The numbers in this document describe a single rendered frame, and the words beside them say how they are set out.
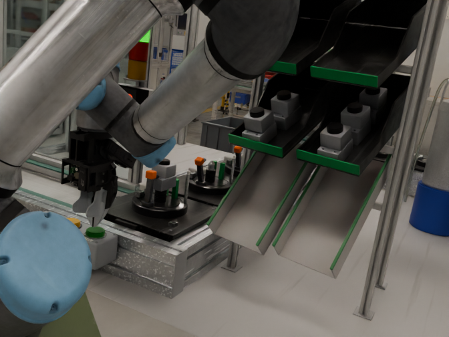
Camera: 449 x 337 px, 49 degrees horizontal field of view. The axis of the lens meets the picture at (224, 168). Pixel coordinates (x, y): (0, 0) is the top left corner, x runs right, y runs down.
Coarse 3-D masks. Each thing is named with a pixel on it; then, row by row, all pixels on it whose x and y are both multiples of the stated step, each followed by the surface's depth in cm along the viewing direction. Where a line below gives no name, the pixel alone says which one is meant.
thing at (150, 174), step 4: (148, 172) 116; (152, 172) 116; (156, 172) 117; (148, 176) 116; (152, 176) 116; (156, 176) 119; (148, 180) 117; (152, 180) 117; (148, 184) 117; (152, 184) 118; (148, 188) 117; (152, 188) 118; (148, 192) 118; (152, 192) 118; (148, 196) 118; (144, 200) 118; (148, 200) 118
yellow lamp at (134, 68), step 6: (132, 60) 132; (132, 66) 132; (138, 66) 132; (144, 66) 133; (132, 72) 132; (138, 72) 132; (144, 72) 133; (132, 78) 132; (138, 78) 133; (144, 78) 134
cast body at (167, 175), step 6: (162, 162) 120; (168, 162) 120; (156, 168) 120; (162, 168) 119; (168, 168) 120; (174, 168) 122; (156, 174) 120; (162, 174) 119; (168, 174) 120; (174, 174) 123; (156, 180) 119; (162, 180) 118; (168, 180) 121; (174, 180) 123; (156, 186) 119; (162, 186) 119; (168, 186) 121; (174, 186) 124
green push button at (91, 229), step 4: (88, 228) 106; (92, 228) 106; (96, 228) 107; (100, 228) 107; (88, 232) 105; (92, 232) 104; (96, 232) 105; (100, 232) 105; (104, 232) 106; (88, 236) 104; (92, 236) 104; (96, 236) 104; (100, 236) 105
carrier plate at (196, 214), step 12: (120, 204) 123; (192, 204) 130; (204, 204) 131; (108, 216) 116; (120, 216) 116; (132, 216) 117; (144, 216) 118; (192, 216) 122; (204, 216) 123; (144, 228) 112; (156, 228) 111; (168, 228) 112; (180, 228) 113; (192, 228) 116; (168, 240) 109
